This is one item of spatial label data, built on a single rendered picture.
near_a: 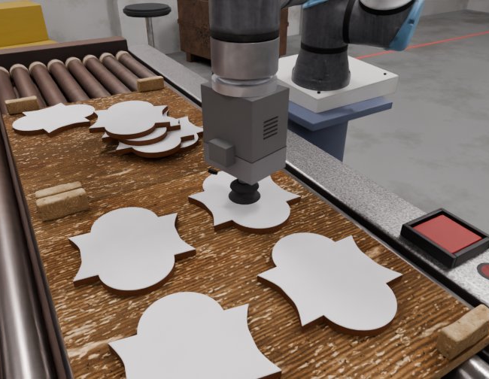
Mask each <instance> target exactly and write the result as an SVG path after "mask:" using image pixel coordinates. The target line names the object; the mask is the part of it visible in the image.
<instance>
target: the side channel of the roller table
mask: <svg viewBox="0 0 489 379"><path fill-rule="evenodd" d="M119 50H122V51H126V52H127V53H128V52H129V51H128V46H127V40H126V39H125V38H124V37H122V36H116V37H109V38H96V39H89V40H82V41H69V42H62V43H55V44H42V45H35V46H28V47H15V48H8V49H1V50H0V66H1V67H3V68H5V69H6V70H7V71H8V72H9V74H10V69H11V66H12V65H13V64H16V63H19V64H21V65H24V66H25V67H26V68H27V69H28V70H29V65H30V64H31V63H32V62H34V61H39V62H41V63H43V64H44V65H45V66H46V67H47V63H48V62H49V61H50V60H51V59H58V60H60V61H61V62H63V63H64V65H65V60H66V59H67V58H68V57H70V56H73V57H75V58H78V59H79V60H80V61H82V58H83V57H84V56H85V55H87V54H89V55H93V56H95V57H96V58H97V59H99V55H100V54H101V53H110V54H112V55H113V56H114V55H115V53H116V52H117V51H119Z"/></svg>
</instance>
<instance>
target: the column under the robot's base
mask: <svg viewBox="0 0 489 379"><path fill-rule="evenodd" d="M392 104H393V102H392V101H389V100H387V99H383V98H382V97H376V98H373V99H368V100H365V101H361V102H357V103H353V104H350V105H346V106H342V107H339V108H334V109H331V110H328V111H322V112H320V113H315V112H313V111H310V110H309V109H306V108H304V107H302V106H300V105H298V104H296V103H294V102H291V101H289V107H288V120H287V129H289V130H290V131H291V132H293V133H295V134H297V135H298V136H300V137H301V138H304V139H305V140H306V141H308V142H310V143H311V144H313V145H314V146H316V147H318V148H320V149H322V150H323V151H325V152H326V153H328V154H329V155H331V156H333V157H335V158H336V159H338V160H339V161H341V162H343V156H344V150H345V140H346V135H347V129H348V121H349V120H354V119H357V118H360V117H364V116H368V115H370V114H375V113H378V112H381V111H386V110H388V109H391V108H392Z"/></svg>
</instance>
